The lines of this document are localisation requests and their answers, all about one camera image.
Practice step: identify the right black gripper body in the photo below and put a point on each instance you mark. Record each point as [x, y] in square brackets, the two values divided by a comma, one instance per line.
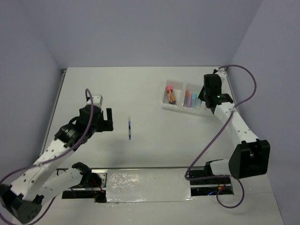
[202, 94]

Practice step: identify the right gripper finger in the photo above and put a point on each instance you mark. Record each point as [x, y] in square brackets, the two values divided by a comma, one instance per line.
[202, 94]
[211, 106]

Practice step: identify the blue highlighter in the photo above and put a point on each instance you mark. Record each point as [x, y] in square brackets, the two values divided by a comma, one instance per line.
[193, 99]

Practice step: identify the dark blue pen refill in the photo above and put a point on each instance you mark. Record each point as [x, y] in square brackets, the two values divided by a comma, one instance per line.
[129, 128]

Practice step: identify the green highlighter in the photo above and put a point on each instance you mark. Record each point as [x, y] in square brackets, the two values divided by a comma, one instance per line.
[198, 103]

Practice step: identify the purple pink highlighter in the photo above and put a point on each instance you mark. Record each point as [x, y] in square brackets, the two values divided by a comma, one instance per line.
[187, 101]

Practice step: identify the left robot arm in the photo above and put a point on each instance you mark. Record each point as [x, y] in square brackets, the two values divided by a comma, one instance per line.
[25, 196]

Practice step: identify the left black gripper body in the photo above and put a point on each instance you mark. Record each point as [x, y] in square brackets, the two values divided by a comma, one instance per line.
[97, 127]

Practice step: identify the clear three-compartment tray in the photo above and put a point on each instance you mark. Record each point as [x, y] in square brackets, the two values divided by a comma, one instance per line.
[182, 97]

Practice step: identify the pink capped lead tube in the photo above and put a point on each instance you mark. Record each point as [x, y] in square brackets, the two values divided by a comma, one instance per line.
[170, 95]

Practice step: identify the silver foil sheet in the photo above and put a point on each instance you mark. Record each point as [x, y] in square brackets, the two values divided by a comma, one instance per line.
[147, 185]

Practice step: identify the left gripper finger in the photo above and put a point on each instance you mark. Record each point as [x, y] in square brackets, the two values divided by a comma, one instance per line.
[107, 125]
[109, 114]

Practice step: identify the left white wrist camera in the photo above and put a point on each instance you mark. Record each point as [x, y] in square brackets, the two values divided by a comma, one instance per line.
[96, 100]

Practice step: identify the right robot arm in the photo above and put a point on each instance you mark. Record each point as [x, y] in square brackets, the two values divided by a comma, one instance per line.
[250, 156]

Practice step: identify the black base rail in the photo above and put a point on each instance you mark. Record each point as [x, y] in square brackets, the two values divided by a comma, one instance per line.
[96, 188]

